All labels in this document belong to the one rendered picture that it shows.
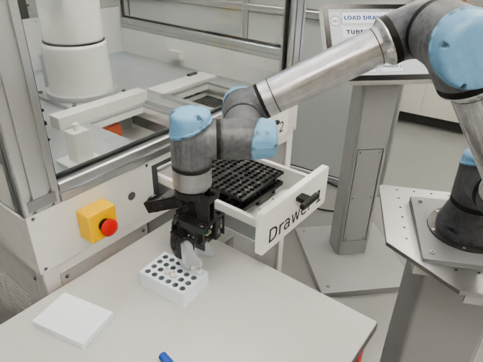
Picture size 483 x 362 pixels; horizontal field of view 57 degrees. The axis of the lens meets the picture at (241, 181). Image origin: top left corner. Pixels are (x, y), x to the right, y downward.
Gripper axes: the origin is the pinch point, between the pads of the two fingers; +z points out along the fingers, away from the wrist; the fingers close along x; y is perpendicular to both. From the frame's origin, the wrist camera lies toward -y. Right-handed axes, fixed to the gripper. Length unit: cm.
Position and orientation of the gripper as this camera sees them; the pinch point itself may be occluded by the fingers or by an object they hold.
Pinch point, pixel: (187, 262)
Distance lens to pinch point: 98.2
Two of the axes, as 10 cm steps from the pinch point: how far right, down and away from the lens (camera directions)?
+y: 8.4, 2.8, -4.6
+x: 5.4, -4.1, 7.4
